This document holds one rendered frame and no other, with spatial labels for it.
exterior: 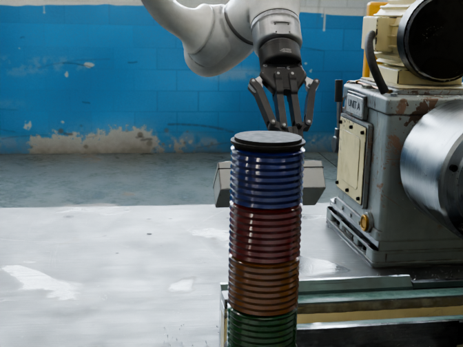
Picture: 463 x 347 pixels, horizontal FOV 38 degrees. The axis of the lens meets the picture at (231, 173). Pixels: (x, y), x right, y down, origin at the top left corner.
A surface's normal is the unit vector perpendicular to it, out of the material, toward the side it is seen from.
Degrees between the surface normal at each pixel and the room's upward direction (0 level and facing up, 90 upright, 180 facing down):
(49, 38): 90
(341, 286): 45
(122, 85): 90
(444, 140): 58
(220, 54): 131
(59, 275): 0
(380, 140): 90
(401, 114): 90
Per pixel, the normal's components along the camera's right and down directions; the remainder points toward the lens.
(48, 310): 0.02, -0.97
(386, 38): 0.16, 0.23
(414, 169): -0.99, -0.01
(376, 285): 0.13, -0.52
